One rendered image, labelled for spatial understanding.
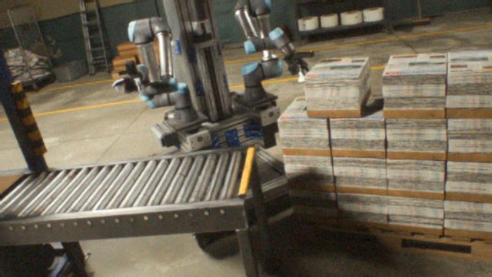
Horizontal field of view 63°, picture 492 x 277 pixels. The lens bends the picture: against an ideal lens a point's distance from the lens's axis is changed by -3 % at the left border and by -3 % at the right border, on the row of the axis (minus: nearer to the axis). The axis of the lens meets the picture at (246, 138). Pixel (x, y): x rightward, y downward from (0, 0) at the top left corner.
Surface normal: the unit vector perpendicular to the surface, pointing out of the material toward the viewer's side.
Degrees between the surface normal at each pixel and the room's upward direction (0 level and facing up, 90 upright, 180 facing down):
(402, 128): 90
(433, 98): 90
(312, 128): 91
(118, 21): 90
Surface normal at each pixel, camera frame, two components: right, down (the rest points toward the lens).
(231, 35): -0.11, 0.41
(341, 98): -0.40, 0.43
